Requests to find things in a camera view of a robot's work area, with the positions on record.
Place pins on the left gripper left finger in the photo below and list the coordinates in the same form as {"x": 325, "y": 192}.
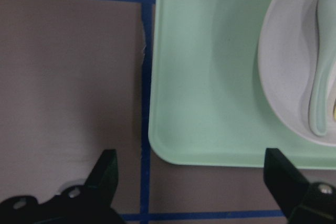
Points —
{"x": 103, "y": 179}

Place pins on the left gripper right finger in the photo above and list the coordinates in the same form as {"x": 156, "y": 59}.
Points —
{"x": 284, "y": 181}

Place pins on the white round plate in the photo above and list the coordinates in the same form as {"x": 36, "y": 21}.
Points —
{"x": 287, "y": 59}

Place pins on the pale green plastic spoon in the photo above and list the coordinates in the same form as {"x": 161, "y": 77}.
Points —
{"x": 318, "y": 109}

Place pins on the light green serving tray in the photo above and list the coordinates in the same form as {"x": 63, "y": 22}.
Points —
{"x": 207, "y": 104}

